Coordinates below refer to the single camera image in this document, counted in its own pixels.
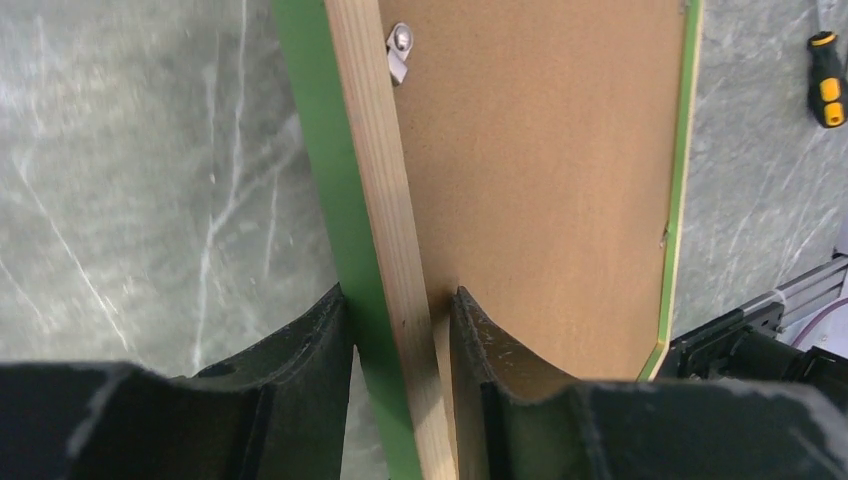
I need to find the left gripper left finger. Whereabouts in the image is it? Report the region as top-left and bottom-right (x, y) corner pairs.
(1, 287), (353, 479)

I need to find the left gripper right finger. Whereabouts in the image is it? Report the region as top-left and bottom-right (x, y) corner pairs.
(450, 289), (847, 479)

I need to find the green wooden photo frame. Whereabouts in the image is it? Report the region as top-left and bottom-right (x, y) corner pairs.
(272, 1), (702, 479)

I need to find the black yellow screwdriver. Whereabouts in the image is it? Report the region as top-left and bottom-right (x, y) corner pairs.
(807, 31), (847, 129)

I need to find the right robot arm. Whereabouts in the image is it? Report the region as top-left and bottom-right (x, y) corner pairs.
(657, 302), (847, 410)

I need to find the aluminium extrusion frame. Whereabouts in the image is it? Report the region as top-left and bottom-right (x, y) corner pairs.
(740, 254), (847, 337)

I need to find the silver frame retaining clip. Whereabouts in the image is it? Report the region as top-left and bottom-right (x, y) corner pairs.
(386, 22), (414, 86)

